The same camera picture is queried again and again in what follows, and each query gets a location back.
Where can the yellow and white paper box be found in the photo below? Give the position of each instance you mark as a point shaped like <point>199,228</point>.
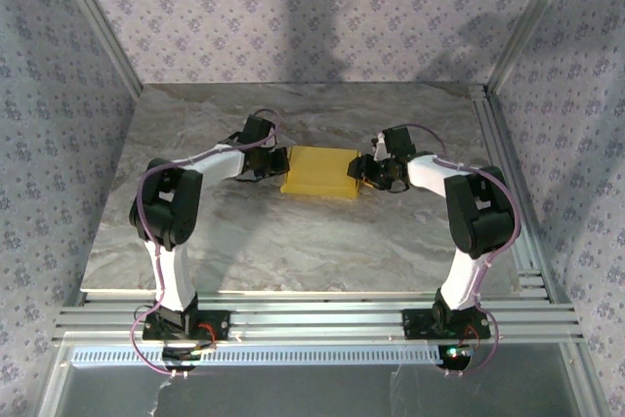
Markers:
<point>320,173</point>

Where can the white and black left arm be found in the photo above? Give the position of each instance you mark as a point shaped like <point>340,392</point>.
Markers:
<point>220,165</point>

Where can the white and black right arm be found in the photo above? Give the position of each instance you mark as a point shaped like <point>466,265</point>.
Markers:
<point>429,173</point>

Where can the aluminium frame post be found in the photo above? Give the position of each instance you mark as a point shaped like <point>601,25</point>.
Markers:
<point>532,12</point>
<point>97,21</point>

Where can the black controller board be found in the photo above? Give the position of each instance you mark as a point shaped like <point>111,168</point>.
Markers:
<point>454,354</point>
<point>188,354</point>

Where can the aluminium side rails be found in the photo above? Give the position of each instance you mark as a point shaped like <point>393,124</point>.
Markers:
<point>508,182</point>

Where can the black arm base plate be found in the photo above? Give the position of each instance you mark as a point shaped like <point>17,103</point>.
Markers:
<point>415,324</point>
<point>215,326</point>

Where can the grey metal panel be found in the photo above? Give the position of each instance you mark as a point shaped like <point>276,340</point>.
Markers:
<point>293,392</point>

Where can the aluminium rail frame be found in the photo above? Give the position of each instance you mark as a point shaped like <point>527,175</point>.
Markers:
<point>317,319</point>

